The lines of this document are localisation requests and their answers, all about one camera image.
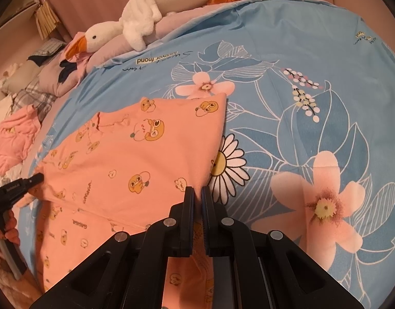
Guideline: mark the white crumpled cloth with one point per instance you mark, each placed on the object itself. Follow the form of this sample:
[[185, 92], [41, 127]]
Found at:
[[2, 98]]

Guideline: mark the white goose plush toy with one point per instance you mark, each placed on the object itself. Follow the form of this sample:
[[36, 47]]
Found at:
[[145, 13]]

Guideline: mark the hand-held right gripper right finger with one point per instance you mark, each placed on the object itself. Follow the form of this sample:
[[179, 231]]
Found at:
[[204, 212]]

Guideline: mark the pink cartoon print garment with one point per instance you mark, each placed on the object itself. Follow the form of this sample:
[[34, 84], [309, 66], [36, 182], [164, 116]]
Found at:
[[120, 154]]

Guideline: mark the dark navy cloth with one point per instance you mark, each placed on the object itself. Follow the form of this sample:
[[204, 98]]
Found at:
[[66, 70]]

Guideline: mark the beige hanging cloth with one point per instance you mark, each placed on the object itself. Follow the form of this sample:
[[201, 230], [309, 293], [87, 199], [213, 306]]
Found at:
[[47, 19]]

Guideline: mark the person's left hand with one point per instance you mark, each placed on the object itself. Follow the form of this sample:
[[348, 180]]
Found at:
[[6, 231]]

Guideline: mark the grey plaid pillow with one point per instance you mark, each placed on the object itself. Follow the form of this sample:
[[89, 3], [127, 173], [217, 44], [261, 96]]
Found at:
[[33, 93]]

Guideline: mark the long mauve pillow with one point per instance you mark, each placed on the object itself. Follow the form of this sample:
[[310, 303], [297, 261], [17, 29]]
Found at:
[[110, 50]]

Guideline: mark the blue floral blanket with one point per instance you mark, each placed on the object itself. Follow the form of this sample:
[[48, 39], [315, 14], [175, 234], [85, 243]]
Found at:
[[297, 70]]

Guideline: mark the pile of pink clothes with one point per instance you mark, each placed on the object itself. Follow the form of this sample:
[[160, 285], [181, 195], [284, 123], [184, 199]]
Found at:
[[13, 135]]

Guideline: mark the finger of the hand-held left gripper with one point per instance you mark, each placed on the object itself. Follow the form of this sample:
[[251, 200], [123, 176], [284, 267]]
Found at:
[[34, 179]]

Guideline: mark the person's left forearm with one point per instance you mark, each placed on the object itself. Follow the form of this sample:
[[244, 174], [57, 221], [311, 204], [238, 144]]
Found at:
[[4, 276]]

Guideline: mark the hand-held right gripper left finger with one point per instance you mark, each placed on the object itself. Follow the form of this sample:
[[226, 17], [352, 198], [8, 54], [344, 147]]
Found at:
[[191, 210]]

